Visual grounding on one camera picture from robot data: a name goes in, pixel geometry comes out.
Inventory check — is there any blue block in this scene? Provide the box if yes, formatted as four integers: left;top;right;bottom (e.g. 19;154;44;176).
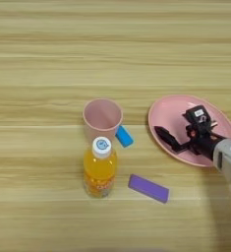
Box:
114;124;135;149

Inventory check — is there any pink plastic cup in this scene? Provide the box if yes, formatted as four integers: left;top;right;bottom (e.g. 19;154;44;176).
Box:
82;97;124;146

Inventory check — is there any purple block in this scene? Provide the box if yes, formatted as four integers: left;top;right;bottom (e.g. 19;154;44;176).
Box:
127;173;171;205

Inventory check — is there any orange juice bottle white cap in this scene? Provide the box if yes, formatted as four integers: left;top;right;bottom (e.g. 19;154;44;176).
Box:
83;136;118;199

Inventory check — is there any pink plastic plate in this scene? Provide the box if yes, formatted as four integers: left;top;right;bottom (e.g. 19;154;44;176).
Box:
147;94;231;168

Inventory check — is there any small black box white label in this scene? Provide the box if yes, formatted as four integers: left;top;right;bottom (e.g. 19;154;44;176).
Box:
182;104;213;132

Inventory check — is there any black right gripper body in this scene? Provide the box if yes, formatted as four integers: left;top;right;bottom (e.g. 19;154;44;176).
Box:
176;121;227;162

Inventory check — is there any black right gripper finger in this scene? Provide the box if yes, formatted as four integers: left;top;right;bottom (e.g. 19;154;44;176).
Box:
153;125;190;154

